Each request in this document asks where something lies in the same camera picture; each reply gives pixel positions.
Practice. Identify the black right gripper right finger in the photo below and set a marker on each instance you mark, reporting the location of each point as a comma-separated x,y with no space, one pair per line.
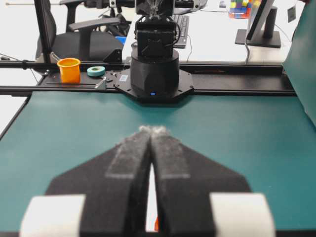
199,197

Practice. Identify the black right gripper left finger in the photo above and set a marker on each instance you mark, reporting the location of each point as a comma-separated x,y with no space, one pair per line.
103,197

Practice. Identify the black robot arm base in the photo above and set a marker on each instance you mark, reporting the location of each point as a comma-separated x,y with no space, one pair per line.
154,74

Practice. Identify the colourful block stack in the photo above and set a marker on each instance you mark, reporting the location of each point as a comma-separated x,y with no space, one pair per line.
240,9

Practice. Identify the teal tape roll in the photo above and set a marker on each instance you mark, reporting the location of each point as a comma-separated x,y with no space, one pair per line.
96,71

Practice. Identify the orange plastic cup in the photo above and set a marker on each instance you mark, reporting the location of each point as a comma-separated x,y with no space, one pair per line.
69,70

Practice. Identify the black office chair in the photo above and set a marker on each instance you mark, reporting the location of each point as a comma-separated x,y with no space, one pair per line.
92,40

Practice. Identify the teal side panel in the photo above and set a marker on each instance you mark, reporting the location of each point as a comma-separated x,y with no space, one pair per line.
300,64

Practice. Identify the black keyboard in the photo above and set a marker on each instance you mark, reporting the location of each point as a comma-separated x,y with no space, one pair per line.
183,22

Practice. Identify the black computer monitor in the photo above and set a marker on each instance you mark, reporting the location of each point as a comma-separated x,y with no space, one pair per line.
261,23

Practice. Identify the black aluminium rail frame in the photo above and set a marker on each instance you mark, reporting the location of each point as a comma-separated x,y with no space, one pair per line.
198,79

